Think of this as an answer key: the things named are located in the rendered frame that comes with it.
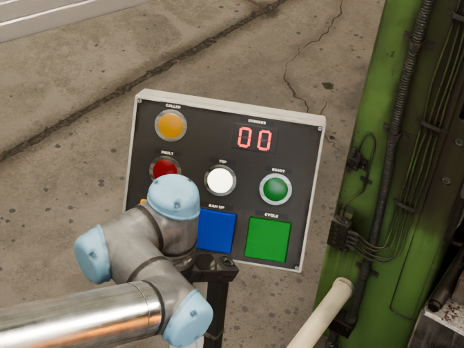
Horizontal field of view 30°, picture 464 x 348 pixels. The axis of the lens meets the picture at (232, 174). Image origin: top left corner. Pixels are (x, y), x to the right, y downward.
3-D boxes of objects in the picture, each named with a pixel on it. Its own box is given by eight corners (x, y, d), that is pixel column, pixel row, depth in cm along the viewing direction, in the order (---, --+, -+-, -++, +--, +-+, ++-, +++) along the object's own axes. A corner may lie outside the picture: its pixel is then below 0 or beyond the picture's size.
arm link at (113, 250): (112, 278, 114) (179, 242, 120) (67, 227, 120) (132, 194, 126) (114, 314, 120) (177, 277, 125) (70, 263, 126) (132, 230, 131)
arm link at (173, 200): (132, 185, 124) (179, 161, 129) (132, 235, 132) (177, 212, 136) (164, 218, 120) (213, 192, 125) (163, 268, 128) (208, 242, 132)
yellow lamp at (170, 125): (175, 144, 153) (176, 126, 150) (155, 133, 154) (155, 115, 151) (186, 135, 155) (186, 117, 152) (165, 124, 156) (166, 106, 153)
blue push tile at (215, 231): (230, 254, 157) (236, 215, 155) (189, 247, 158) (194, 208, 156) (231, 251, 159) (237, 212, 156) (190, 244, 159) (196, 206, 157)
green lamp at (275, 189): (280, 208, 154) (283, 191, 151) (258, 197, 155) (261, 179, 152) (289, 198, 156) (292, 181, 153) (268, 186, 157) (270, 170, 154)
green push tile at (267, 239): (285, 263, 156) (291, 224, 155) (244, 256, 157) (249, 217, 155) (285, 260, 158) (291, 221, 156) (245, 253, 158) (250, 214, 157)
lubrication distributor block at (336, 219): (347, 266, 189) (358, 224, 180) (322, 253, 191) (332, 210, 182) (354, 255, 191) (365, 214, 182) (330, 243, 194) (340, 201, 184)
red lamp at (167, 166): (170, 190, 155) (170, 173, 152) (149, 179, 156) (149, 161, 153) (180, 181, 157) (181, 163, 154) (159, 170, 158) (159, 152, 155)
